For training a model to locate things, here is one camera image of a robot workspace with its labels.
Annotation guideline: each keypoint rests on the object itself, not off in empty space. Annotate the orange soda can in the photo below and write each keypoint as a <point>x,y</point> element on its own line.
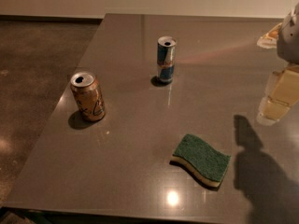
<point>88,96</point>

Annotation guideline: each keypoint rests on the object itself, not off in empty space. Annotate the green yellow sponge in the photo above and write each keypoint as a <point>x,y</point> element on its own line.
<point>207,164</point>

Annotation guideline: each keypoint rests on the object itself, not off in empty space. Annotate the blue silver energy drink can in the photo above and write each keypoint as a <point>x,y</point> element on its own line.
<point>166,48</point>

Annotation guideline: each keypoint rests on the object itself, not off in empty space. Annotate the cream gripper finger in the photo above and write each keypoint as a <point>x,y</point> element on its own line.
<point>269,40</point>
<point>280,95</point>

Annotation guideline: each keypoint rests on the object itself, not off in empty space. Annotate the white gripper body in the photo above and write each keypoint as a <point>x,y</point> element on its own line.
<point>290,42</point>

